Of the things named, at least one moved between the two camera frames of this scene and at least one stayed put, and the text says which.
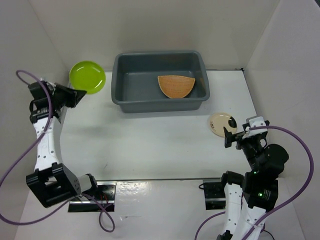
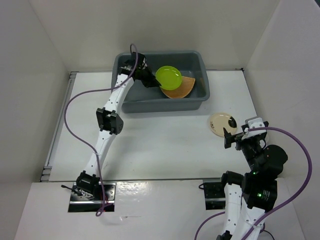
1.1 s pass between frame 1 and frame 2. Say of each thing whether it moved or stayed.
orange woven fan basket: stayed
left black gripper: moved
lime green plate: moved
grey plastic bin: stayed
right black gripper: stayed
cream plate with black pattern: stayed
